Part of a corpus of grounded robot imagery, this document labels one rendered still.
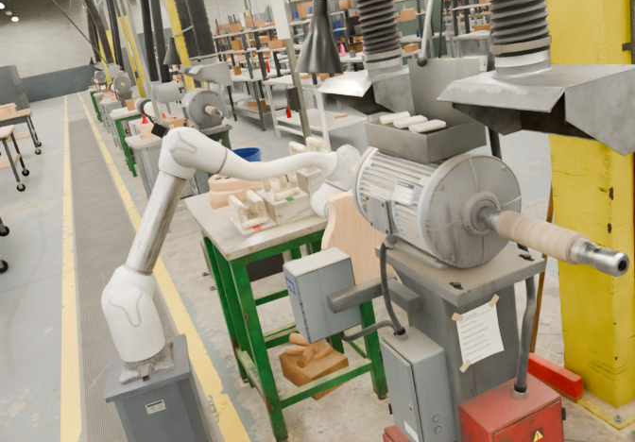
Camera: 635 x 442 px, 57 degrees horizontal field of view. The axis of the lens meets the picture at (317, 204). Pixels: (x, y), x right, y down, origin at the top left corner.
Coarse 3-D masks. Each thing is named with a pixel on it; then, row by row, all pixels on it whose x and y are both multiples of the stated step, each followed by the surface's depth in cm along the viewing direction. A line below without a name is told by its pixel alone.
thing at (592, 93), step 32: (576, 64) 107; (608, 64) 101; (448, 96) 113; (480, 96) 105; (512, 96) 98; (544, 96) 92; (576, 96) 90; (608, 96) 93; (512, 128) 124; (544, 128) 119; (576, 128) 111; (608, 128) 95
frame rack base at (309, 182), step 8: (304, 168) 250; (304, 176) 239; (312, 176) 239; (320, 176) 240; (304, 184) 242; (312, 184) 240; (320, 184) 241; (304, 192) 245; (312, 192) 240; (312, 208) 242
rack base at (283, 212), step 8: (288, 184) 261; (256, 192) 259; (264, 200) 249; (272, 200) 242; (296, 200) 239; (304, 200) 240; (272, 208) 238; (280, 208) 237; (288, 208) 238; (296, 208) 239; (304, 208) 241; (272, 216) 242; (280, 216) 238; (288, 216) 239; (296, 216) 240; (304, 216) 242; (280, 224) 238
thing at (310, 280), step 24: (288, 264) 151; (312, 264) 148; (336, 264) 148; (288, 288) 153; (312, 288) 146; (336, 288) 149; (312, 312) 148; (360, 312) 154; (312, 336) 149; (360, 336) 153
